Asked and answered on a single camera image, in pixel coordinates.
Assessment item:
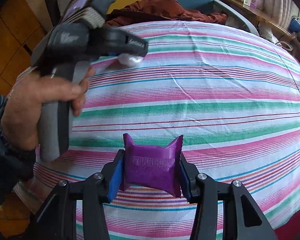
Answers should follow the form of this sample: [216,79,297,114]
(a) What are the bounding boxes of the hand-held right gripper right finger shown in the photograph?
[179,152,278,240]

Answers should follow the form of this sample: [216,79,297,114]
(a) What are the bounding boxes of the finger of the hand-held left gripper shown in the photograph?
[102,27,149,58]

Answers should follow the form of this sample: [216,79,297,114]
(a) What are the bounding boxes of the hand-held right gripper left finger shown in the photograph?
[34,149,125,240]

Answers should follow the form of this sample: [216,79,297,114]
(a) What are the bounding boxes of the white plastic wad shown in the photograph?
[117,52,143,67]

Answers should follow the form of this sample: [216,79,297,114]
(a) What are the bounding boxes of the purple packet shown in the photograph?
[122,133,184,198]

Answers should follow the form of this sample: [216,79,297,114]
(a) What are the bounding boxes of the person's left forearm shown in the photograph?
[0,95,37,210]

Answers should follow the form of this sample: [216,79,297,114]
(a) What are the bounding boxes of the person's left hand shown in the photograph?
[0,66,96,153]

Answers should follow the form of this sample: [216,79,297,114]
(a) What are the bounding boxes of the dark red jacket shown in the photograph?
[106,0,227,28]

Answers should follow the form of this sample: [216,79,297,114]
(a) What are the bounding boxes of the wooden wardrobe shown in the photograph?
[0,0,48,98]

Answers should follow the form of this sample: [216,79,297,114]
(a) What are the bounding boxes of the red patterned cloth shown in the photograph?
[275,215,300,240]

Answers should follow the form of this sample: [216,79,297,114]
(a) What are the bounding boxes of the purple and white box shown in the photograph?
[250,0,263,12]

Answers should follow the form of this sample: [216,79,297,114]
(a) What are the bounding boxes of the wooden desk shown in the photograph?
[219,0,300,55]

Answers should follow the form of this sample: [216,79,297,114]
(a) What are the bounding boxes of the blue round object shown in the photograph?
[289,16,300,33]

